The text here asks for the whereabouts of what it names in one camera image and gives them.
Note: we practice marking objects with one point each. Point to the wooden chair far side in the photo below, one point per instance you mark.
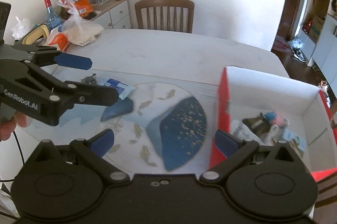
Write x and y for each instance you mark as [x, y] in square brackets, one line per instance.
[168, 15]

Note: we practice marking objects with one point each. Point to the white labelled pouch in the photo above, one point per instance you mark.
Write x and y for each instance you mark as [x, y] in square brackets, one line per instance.
[241, 131]

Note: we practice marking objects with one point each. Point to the bag of dark seeds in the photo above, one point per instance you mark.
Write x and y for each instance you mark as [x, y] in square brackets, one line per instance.
[91, 80]

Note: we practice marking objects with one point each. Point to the light blue herbal carton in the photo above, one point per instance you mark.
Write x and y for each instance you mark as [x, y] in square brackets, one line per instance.
[297, 143]

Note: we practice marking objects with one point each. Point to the clear plastic bag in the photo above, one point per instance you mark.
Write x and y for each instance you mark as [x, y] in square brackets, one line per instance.
[78, 30]

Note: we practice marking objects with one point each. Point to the orange white carton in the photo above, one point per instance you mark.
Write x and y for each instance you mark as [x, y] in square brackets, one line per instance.
[58, 39]

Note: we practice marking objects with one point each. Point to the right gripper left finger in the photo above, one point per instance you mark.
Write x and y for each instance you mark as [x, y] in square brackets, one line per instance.
[90, 152]

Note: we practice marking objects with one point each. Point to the blue tissue pack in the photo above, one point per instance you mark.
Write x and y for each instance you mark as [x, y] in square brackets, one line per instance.
[123, 89]

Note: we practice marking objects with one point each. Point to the yellow tissue box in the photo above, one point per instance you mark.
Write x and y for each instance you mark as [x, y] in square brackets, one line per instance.
[39, 32]

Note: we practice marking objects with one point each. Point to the black snack packet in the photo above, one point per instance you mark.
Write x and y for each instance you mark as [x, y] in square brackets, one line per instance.
[258, 125]

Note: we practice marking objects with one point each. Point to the clear tape roll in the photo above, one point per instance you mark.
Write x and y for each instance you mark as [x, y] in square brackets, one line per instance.
[273, 132]

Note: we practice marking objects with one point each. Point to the person left hand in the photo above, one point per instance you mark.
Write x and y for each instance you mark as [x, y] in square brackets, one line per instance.
[8, 127]

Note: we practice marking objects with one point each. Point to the red cardboard box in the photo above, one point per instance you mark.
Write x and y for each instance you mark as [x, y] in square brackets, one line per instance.
[269, 108]

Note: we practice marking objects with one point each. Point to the pink blue whale toy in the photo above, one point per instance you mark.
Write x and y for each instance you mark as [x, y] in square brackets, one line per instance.
[274, 117]

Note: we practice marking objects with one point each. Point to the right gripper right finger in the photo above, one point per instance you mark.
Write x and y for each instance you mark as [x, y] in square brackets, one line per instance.
[228, 153]

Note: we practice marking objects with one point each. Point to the grey wall cupboard unit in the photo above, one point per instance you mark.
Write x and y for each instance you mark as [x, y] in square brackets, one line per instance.
[318, 34]

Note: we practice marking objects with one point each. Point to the white drawer cabinet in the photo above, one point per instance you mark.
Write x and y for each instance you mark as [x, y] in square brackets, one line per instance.
[113, 15]

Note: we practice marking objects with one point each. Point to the blue glass bottle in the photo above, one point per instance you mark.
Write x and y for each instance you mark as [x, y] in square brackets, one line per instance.
[53, 20]

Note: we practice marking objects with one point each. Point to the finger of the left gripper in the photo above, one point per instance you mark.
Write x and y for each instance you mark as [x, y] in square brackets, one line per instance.
[73, 61]

